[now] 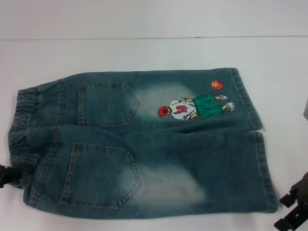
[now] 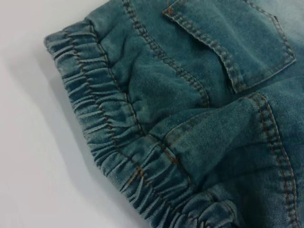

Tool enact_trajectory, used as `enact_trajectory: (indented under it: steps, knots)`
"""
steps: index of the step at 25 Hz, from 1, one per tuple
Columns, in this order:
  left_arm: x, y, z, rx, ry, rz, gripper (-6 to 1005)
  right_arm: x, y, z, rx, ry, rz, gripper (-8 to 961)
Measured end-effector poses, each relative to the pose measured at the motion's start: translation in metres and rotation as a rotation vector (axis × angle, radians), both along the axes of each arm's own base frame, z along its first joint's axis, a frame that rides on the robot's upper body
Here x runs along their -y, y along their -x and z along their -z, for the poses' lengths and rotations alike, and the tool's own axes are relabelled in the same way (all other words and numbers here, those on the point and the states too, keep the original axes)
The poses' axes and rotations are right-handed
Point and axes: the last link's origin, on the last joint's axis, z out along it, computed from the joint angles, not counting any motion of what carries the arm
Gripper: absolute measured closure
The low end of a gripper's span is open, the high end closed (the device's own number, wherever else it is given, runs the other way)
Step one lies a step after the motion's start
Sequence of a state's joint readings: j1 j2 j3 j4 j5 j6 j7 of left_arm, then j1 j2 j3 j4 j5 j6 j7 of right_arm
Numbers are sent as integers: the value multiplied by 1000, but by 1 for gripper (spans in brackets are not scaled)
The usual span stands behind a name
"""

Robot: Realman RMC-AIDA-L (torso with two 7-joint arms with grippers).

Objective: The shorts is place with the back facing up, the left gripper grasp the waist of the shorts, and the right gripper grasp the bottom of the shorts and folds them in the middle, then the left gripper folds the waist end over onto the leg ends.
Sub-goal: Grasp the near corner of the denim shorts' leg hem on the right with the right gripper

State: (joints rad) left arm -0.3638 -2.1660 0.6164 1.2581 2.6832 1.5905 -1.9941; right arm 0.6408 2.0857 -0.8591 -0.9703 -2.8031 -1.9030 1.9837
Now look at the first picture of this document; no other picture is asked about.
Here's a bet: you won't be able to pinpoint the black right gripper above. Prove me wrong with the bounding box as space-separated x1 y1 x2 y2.
273 172 308 231

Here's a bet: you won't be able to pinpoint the blue denim shorts with embroidery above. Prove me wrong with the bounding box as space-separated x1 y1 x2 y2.
6 67 280 216

